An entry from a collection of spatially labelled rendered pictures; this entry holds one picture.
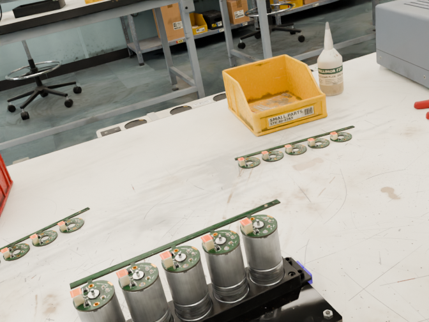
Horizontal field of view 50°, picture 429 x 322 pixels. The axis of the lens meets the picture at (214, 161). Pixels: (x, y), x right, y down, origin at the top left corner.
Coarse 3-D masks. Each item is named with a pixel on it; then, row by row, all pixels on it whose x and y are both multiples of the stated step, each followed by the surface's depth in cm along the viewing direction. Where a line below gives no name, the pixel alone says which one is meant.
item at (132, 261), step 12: (264, 204) 33; (240, 216) 32; (204, 228) 32; (216, 228) 31; (180, 240) 31; (156, 252) 30; (120, 264) 30; (132, 264) 29; (96, 276) 29; (72, 288) 29
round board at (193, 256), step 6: (180, 246) 30; (186, 246) 30; (174, 252) 30; (186, 252) 30; (192, 252) 29; (198, 252) 29; (174, 258) 29; (186, 258) 29; (192, 258) 29; (198, 258) 29; (162, 264) 29; (174, 264) 28; (180, 264) 29; (192, 264) 28; (168, 270) 28; (174, 270) 28; (180, 270) 28; (186, 270) 28
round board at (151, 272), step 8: (136, 264) 29; (144, 264) 29; (152, 264) 29; (128, 272) 29; (144, 272) 29; (152, 272) 28; (136, 280) 28; (144, 280) 28; (152, 280) 28; (128, 288) 27; (136, 288) 27; (144, 288) 27
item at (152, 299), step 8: (160, 280) 29; (152, 288) 28; (160, 288) 28; (128, 296) 28; (136, 296) 27; (144, 296) 28; (152, 296) 28; (160, 296) 28; (128, 304) 28; (136, 304) 28; (144, 304) 28; (152, 304) 28; (160, 304) 28; (168, 304) 30; (136, 312) 28; (144, 312) 28; (152, 312) 28; (160, 312) 29; (168, 312) 29; (136, 320) 29; (144, 320) 28; (152, 320) 28; (160, 320) 29; (168, 320) 29
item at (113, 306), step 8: (88, 296) 27; (96, 296) 27; (96, 304) 27; (112, 304) 27; (80, 312) 27; (88, 312) 27; (96, 312) 27; (104, 312) 27; (112, 312) 27; (120, 312) 28; (80, 320) 28; (88, 320) 27; (96, 320) 27; (104, 320) 27; (112, 320) 27; (120, 320) 28
